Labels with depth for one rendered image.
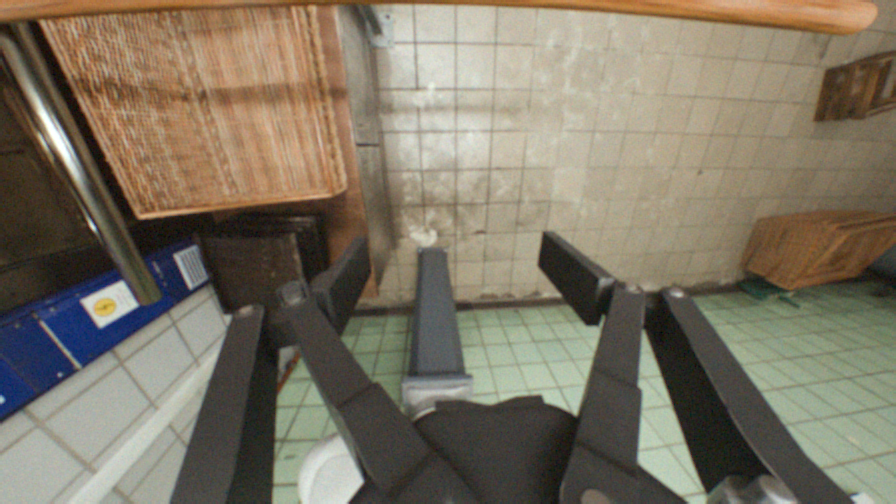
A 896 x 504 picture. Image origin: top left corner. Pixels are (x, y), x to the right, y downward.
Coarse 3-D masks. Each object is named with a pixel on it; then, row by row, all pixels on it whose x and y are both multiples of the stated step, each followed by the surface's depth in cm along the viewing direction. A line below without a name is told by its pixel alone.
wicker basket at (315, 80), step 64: (64, 64) 46; (128, 64) 55; (192, 64) 67; (256, 64) 69; (320, 64) 68; (128, 128) 56; (192, 128) 69; (256, 128) 76; (320, 128) 66; (128, 192) 57; (192, 192) 71; (256, 192) 83; (320, 192) 75
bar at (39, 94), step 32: (0, 32) 21; (384, 32) 113; (32, 64) 23; (32, 96) 23; (64, 128) 25; (64, 160) 26; (96, 192) 28; (96, 224) 29; (128, 256) 32; (128, 288) 33
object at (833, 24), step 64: (0, 0) 18; (64, 0) 19; (128, 0) 19; (192, 0) 20; (256, 0) 20; (320, 0) 21; (384, 0) 21; (448, 0) 22; (512, 0) 22; (576, 0) 22; (640, 0) 22; (704, 0) 22; (768, 0) 22; (832, 0) 23
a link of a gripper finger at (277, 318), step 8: (312, 288) 13; (312, 296) 12; (272, 312) 11; (280, 312) 11; (272, 320) 10; (280, 320) 11; (272, 328) 10; (280, 328) 10; (288, 328) 11; (264, 336) 10; (272, 336) 10; (280, 336) 11; (288, 336) 11; (264, 344) 10; (272, 344) 11; (280, 344) 11; (288, 344) 11; (296, 344) 11
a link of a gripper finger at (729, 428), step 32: (672, 288) 11; (672, 320) 10; (704, 320) 9; (672, 352) 9; (704, 352) 8; (672, 384) 9; (704, 384) 7; (736, 384) 7; (704, 416) 7; (736, 416) 6; (768, 416) 6; (704, 448) 7; (736, 448) 6; (768, 448) 5; (800, 448) 5; (704, 480) 6; (800, 480) 5; (832, 480) 5
